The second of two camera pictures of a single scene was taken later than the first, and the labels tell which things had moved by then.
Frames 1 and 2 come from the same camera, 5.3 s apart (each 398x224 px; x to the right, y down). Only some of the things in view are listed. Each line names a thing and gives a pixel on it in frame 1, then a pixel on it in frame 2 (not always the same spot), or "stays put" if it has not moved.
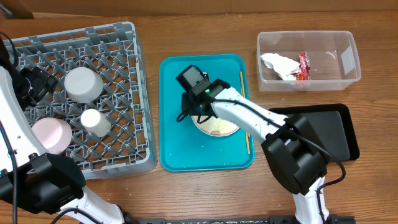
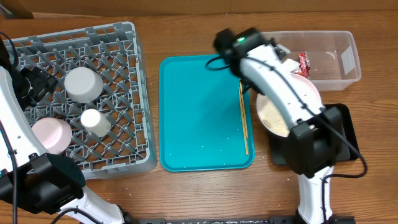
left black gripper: (41, 81) stays put
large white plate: (213, 126) -> (270, 116)
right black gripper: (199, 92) -> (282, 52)
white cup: (95, 122) stays put
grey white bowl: (83, 85) stays put
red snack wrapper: (304, 72) stays put
